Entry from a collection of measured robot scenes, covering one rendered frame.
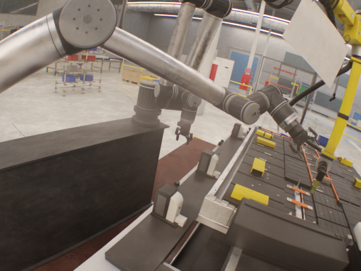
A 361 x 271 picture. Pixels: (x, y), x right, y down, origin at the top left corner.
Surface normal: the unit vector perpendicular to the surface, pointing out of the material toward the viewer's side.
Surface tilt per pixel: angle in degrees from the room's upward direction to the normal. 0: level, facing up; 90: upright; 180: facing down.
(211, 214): 90
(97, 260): 0
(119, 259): 0
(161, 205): 90
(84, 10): 90
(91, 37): 97
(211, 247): 0
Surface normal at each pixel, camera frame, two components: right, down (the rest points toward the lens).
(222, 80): -0.34, 0.27
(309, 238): 0.21, -0.91
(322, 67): 0.15, 0.39
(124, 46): 0.32, 0.55
